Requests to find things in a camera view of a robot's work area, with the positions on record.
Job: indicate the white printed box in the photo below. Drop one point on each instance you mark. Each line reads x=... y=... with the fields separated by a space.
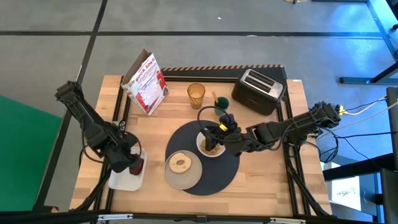
x=345 y=193

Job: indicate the white red cereal box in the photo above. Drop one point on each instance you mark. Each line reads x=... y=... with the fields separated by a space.
x=149 y=87

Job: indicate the silver metal bracket plate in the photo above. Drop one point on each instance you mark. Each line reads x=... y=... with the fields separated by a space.
x=122 y=124

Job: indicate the amber drinking glass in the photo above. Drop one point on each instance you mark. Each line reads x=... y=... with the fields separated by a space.
x=196 y=96

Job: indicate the red apple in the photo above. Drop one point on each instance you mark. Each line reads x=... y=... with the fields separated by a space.
x=139 y=166

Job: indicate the round dark placemat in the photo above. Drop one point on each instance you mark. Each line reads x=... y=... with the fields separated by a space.
x=217 y=174

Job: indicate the brown cereal pieces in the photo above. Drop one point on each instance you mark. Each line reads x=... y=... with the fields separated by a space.
x=214 y=151

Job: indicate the black aluminium table frame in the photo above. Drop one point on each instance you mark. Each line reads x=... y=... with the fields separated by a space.
x=171 y=216

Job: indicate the yellow plug connector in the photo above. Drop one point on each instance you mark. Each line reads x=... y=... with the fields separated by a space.
x=341 y=109

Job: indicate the black orange striped strip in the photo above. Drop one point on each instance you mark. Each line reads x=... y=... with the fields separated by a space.
x=202 y=72

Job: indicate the tan bagel half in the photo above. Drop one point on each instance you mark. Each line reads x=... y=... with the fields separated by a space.
x=172 y=163

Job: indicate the dark grey panel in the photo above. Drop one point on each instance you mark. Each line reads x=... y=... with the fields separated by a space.
x=392 y=124

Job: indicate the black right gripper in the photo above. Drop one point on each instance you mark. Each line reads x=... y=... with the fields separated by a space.
x=236 y=140

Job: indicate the long silver edge bracket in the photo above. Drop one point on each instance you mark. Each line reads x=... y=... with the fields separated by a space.
x=115 y=217
x=287 y=220

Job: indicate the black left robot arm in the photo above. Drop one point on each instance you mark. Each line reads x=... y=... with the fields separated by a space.
x=90 y=124

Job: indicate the black metal desk frame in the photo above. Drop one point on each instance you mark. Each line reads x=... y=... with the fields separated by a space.
x=354 y=80

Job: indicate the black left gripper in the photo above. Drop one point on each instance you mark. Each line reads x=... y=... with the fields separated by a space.
x=119 y=157

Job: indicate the white rectangular tray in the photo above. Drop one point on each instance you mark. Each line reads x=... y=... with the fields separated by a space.
x=124 y=183

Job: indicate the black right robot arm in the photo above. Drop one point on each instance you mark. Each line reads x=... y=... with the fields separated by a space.
x=289 y=127

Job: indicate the green cup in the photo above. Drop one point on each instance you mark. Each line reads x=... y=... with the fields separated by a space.
x=222 y=104

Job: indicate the round grey plate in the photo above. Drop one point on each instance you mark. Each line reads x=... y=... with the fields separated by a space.
x=186 y=182

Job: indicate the black toaster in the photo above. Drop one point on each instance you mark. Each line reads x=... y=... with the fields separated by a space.
x=248 y=96

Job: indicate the white bowl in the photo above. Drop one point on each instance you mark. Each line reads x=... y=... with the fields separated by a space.
x=200 y=142

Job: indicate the green floor mat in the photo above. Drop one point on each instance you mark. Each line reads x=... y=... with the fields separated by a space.
x=18 y=155

